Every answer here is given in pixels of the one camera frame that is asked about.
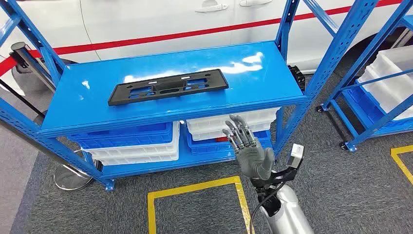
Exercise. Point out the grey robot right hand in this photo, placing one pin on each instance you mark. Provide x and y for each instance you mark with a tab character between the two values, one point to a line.
253	158

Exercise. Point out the black plastic bracket part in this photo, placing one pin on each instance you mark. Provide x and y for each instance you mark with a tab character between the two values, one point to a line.
167	85

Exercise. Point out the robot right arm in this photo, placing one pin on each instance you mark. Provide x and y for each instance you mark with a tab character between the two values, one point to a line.
287	210

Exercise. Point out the blue metal shelf rack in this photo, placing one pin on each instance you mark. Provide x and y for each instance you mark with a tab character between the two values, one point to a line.
342	120
258	84

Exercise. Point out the small red object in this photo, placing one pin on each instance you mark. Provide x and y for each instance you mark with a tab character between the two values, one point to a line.
221	139

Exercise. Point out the blue plastic bin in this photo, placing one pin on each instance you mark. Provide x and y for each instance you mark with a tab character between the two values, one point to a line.
206	147
129	137
364	106

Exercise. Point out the white plastic bin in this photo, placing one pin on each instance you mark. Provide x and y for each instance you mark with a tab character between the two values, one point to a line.
209	134
387	93
138	160
397	58
135	151

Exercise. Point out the yellow floor tape square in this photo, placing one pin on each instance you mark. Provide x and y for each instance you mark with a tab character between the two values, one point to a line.
400	150
193	188

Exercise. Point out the black crate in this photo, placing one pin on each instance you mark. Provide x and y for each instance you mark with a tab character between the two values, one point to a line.
298	79

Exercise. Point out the white car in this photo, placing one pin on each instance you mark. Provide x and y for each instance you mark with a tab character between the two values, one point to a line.
161	19

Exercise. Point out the silver stanchion with round base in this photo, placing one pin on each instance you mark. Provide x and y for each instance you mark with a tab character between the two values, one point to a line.
69	177

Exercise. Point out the black barrier belt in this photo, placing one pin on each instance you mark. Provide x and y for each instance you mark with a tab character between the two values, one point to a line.
22	98

